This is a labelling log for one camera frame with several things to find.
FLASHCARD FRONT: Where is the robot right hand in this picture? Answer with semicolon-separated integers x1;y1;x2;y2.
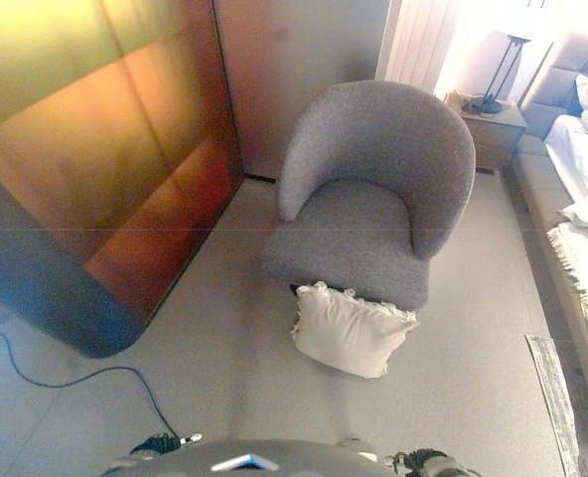
385;448;469;477

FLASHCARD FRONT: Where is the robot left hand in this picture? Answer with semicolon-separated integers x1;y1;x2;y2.
129;431;204;456

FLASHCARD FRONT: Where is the white fringed square cushion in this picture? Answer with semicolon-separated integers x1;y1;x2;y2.
290;280;419;380

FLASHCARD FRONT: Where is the grey robot torso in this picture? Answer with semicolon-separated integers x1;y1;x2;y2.
99;439;479;477

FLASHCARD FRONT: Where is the grey patterned floor rug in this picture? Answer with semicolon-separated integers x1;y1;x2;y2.
524;333;588;477

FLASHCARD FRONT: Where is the glossy brown wooden wardrobe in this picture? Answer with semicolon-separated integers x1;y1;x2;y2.
0;0;248;360

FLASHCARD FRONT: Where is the grey fabric tub armchair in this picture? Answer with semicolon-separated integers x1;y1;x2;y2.
261;79;478;312

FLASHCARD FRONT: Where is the beige wooden nightstand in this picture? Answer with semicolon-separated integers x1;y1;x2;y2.
445;91;528;173

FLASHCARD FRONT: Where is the bed with white sheet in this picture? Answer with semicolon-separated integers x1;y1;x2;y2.
502;113;588;438

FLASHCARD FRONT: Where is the black-stemmed table lamp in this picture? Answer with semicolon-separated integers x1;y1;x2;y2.
460;29;533;114

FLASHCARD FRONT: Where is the grey padded headboard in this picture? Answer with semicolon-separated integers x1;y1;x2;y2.
519;32;588;140

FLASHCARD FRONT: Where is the white ribbed curtain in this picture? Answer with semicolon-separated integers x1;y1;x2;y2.
375;0;462;95

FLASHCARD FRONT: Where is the thin black floor cable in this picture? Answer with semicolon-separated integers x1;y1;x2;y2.
0;325;181;441

